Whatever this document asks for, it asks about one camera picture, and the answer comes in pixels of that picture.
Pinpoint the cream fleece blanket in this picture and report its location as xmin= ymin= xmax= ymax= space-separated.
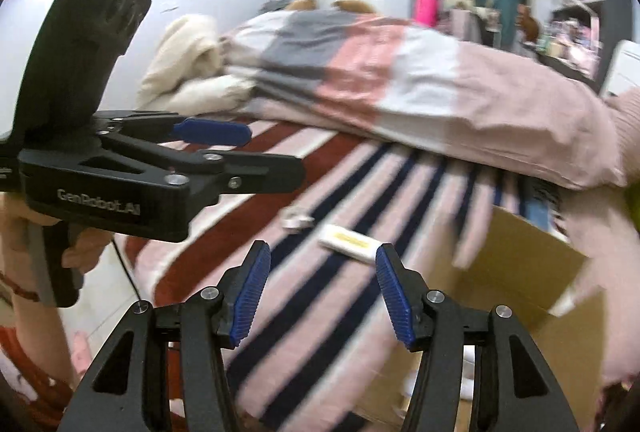
xmin=137 ymin=15 xmax=223 ymax=110

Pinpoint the red cord bracelet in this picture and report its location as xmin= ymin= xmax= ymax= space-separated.
xmin=0 ymin=271 xmax=41 ymax=303

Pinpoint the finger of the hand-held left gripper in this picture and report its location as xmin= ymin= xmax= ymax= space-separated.
xmin=95 ymin=111 xmax=252 ymax=146
xmin=100 ymin=131 xmax=307 ymax=196

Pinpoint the folded pink grey plaid quilt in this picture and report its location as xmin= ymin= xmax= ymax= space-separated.
xmin=220 ymin=9 xmax=628 ymax=190

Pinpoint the cream padded jacket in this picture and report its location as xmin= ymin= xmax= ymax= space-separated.
xmin=167 ymin=75 xmax=258 ymax=115

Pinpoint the person's left forearm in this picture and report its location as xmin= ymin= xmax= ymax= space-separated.
xmin=0 ymin=272 xmax=77 ymax=393

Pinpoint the person's left hand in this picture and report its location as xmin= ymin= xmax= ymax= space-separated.
xmin=0 ymin=195 xmax=113 ymax=288

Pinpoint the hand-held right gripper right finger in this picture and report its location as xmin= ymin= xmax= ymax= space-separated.
xmin=375 ymin=243 xmax=581 ymax=432

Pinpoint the black cable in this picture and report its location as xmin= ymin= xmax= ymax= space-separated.
xmin=112 ymin=237 xmax=141 ymax=300

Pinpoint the cluttered desk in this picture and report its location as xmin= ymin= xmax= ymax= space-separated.
xmin=520 ymin=32 xmax=598 ymax=78

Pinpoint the white power bank yellow label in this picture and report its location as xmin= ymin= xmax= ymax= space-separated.
xmin=318 ymin=223 xmax=382 ymax=263

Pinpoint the green plush toy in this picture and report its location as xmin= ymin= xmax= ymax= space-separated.
xmin=622 ymin=185 xmax=640 ymax=233

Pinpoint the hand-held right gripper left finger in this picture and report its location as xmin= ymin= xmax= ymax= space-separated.
xmin=59 ymin=241 xmax=272 ymax=432

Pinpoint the white tape dispenser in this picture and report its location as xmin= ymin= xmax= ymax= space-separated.
xmin=280 ymin=207 xmax=315 ymax=231

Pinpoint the striped plush blanket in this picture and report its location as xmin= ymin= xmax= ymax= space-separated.
xmin=125 ymin=117 xmax=566 ymax=432

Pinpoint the brown cardboard box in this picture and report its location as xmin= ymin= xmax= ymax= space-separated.
xmin=350 ymin=205 xmax=613 ymax=432

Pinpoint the white bed headboard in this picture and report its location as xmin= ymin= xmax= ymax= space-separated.
xmin=599 ymin=40 xmax=640 ymax=98

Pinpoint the pink striped pillow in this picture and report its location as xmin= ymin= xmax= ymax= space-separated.
xmin=602 ymin=87 xmax=640 ymax=185

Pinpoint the red patterned cloth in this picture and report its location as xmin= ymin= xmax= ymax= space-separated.
xmin=0 ymin=324 xmax=71 ymax=418

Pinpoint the brown plush toy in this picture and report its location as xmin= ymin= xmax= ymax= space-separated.
xmin=517 ymin=4 xmax=542 ymax=40

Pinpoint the pink bottle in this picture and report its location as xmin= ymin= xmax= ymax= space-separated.
xmin=415 ymin=0 xmax=443 ymax=26

